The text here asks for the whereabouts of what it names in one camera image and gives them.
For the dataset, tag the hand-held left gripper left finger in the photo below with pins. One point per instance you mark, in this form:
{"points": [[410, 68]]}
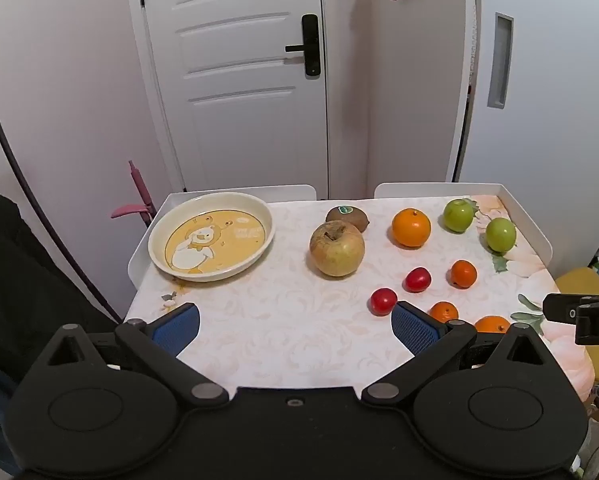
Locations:
{"points": [[179, 327]]}

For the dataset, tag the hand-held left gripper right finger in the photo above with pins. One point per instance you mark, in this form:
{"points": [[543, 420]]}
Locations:
{"points": [[412, 327]]}

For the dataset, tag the small tangerine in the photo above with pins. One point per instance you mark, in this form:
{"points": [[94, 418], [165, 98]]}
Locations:
{"points": [[492, 324], [443, 311], [463, 274]]}

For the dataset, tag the red cherry tomato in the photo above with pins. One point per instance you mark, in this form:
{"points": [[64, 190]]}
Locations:
{"points": [[418, 280], [383, 301]]}

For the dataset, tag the cream plate with bear print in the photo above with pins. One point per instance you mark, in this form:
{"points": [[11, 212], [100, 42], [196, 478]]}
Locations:
{"points": [[212, 237]]}

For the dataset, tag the large orange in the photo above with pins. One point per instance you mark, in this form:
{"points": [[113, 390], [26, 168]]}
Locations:
{"points": [[411, 228]]}

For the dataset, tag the large yellowish apple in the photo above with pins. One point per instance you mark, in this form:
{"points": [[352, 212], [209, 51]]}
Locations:
{"points": [[337, 250]]}

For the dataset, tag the yellow stool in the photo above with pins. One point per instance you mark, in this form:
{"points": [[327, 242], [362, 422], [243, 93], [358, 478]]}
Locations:
{"points": [[579, 280]]}

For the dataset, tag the green apple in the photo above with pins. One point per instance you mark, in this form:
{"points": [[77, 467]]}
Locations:
{"points": [[501, 235], [458, 216]]}

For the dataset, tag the floral tablecloth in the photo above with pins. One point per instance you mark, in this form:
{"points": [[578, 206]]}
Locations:
{"points": [[289, 310]]}

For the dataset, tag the brown kiwi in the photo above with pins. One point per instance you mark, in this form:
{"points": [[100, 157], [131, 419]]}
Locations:
{"points": [[352, 215]]}

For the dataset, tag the white sliding door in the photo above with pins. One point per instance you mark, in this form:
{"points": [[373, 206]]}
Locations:
{"points": [[554, 135]]}

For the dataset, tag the black curved pole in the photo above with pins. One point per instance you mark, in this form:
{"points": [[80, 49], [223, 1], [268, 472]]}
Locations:
{"points": [[9, 160]]}

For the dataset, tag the white panel door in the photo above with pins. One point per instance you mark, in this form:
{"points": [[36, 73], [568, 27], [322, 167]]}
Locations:
{"points": [[229, 85]]}

